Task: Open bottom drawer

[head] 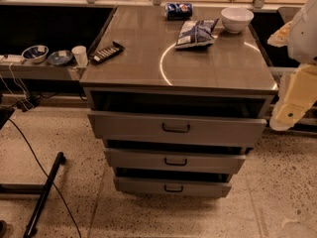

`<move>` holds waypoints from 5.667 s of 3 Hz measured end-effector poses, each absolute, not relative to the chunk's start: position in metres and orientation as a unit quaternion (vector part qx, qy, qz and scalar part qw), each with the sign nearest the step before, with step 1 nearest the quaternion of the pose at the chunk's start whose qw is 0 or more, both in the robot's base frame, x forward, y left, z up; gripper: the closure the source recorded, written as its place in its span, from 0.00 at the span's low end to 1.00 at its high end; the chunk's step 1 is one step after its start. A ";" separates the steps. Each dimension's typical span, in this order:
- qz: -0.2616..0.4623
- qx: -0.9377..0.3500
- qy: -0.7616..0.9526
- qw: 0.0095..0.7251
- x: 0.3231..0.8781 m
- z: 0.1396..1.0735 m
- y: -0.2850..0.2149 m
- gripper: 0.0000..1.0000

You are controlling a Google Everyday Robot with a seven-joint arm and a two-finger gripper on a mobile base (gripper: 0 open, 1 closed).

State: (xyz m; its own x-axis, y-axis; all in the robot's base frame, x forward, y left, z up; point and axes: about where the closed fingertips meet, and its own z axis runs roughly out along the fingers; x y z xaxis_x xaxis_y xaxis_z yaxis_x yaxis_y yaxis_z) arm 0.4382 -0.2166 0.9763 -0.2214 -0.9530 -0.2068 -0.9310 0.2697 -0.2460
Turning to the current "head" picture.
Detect blue white small bowl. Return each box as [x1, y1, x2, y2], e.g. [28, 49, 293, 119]
[22, 45, 49, 63]

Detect grey drawer cabinet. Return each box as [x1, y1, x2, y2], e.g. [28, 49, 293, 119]
[80, 6, 277, 147]

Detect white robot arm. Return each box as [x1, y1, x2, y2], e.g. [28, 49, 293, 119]
[267, 0, 317, 131]

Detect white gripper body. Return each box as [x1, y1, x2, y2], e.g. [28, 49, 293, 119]
[269, 64, 317, 131]

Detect white power strip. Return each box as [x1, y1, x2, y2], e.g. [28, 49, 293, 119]
[0, 55, 25, 64]

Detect grey side shelf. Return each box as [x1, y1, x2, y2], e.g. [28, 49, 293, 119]
[0, 62, 85, 81]

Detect blue white chip bag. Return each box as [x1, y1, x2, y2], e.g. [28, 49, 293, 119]
[175, 19, 218, 49]

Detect white paper cup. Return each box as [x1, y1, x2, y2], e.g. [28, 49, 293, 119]
[71, 46, 88, 66]

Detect grey middle drawer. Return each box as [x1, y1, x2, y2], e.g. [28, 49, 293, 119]
[105, 148, 246, 175]

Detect black floor stand bar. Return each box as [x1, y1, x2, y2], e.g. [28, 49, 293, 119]
[23, 152, 66, 238]

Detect black chocolate bar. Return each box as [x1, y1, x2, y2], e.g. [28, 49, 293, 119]
[91, 42, 125, 64]

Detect black floor cable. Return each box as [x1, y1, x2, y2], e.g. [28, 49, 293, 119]
[6, 117, 83, 238]

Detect grey bottom drawer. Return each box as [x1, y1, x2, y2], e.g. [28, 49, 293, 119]
[114, 168, 232, 197]

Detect grey top drawer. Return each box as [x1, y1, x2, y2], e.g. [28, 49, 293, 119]
[87, 111, 266, 148]

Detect grey drawer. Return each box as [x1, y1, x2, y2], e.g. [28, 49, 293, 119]
[114, 168, 232, 197]
[105, 148, 246, 175]
[87, 111, 266, 148]

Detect blue soda can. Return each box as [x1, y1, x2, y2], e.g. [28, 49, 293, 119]
[164, 2, 193, 21]

